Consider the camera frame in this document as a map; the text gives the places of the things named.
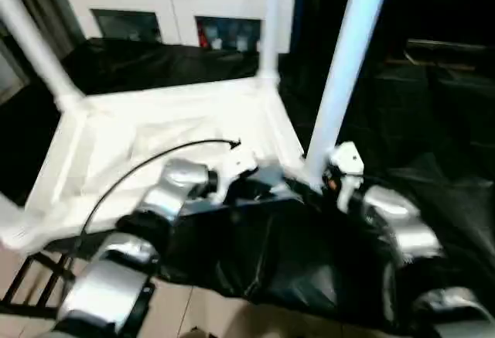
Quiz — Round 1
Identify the white plastic table top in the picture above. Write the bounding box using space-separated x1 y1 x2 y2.
0 73 307 256

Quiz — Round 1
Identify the white plastic table leg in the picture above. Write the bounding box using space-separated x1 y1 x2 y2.
257 0 284 84
0 0 89 111
305 0 396 193
0 190 36 254

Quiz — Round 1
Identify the black plastic mat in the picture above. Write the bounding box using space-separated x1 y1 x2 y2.
0 36 495 338

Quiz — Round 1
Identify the brown rounded object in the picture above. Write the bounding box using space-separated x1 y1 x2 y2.
180 327 218 338

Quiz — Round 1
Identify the black flat panel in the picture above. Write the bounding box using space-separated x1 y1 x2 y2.
405 38 495 52

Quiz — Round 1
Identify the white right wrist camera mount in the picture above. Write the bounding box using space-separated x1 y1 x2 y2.
326 141 367 212

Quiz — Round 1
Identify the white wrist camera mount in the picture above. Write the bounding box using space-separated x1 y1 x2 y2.
210 148 261 205
326 141 367 212

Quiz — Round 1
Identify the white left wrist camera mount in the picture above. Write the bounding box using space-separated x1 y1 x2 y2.
210 148 261 205

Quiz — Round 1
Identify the black folding table frame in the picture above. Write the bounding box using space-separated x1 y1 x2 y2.
0 251 79 320

